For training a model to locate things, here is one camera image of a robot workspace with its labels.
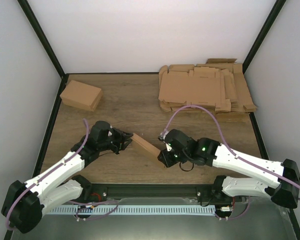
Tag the folded brown cardboard box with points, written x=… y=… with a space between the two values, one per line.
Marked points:
x=81 y=95

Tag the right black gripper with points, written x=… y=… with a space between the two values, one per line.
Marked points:
x=167 y=161

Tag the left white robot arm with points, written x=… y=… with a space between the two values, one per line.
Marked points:
x=27 y=202

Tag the black aluminium frame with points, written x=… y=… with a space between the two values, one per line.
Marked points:
x=146 y=189

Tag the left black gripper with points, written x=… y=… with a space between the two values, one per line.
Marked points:
x=122 y=138

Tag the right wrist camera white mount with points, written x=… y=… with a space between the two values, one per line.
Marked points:
x=168 y=147

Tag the light blue slotted cable duct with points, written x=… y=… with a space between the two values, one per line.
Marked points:
x=136 y=210

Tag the stack of flat cardboard blanks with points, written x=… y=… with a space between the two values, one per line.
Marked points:
x=218 y=85

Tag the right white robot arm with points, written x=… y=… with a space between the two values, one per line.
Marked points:
x=274 y=180

